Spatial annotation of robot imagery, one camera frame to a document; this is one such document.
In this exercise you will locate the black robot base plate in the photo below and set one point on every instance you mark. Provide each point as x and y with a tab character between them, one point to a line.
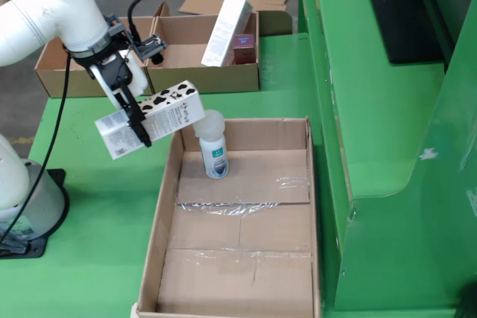
56	184

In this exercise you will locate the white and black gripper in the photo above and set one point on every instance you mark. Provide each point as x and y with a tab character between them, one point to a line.
136	79

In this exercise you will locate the green metal machine housing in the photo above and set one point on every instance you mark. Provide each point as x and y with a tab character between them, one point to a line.
372	146

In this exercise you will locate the cow print carton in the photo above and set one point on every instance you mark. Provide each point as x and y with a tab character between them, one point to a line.
171	113

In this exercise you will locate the white paper scrap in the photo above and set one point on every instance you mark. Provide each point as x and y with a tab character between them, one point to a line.
134	311

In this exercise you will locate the white shoe spray bottle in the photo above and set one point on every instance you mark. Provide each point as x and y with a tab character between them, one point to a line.
215	154

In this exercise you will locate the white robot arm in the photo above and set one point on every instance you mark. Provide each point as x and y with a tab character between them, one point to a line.
48	9

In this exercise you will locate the tall white product box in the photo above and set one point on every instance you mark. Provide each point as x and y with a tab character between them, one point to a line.
225	31

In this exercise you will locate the gray wrist camera mount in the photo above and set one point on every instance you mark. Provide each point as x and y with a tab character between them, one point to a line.
151	48

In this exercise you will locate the small dark red box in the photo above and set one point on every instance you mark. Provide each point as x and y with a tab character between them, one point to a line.
244	51

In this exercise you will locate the cardboard box with products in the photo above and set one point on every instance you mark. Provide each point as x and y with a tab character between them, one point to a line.
201	79

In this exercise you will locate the empty brown cardboard box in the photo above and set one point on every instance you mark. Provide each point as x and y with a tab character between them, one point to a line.
63	79

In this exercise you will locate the black flat panel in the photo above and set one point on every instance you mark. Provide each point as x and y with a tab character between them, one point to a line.
402	9

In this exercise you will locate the large cardboard tray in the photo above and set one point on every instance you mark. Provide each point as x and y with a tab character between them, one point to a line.
238	228

